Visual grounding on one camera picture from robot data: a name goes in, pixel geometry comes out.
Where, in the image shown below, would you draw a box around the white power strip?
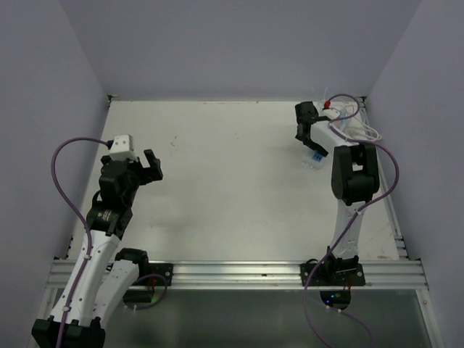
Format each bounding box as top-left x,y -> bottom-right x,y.
301,152 -> 331,170

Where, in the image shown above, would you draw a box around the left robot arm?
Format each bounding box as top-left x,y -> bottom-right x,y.
32,149 -> 163,347

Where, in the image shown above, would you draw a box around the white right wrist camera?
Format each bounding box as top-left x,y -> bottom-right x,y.
321,101 -> 343,120

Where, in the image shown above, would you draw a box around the thin coloured charger cables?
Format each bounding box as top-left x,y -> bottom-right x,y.
313,85 -> 384,144

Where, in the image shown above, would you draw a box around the aluminium mounting rail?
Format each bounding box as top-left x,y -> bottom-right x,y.
46,259 -> 431,291

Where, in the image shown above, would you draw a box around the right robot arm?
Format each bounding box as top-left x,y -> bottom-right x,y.
295,101 -> 380,286

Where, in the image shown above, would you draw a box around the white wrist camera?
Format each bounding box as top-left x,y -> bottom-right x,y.
321,101 -> 343,120
109,134 -> 138,162

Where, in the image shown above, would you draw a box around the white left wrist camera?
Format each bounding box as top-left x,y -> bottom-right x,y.
109,134 -> 138,162

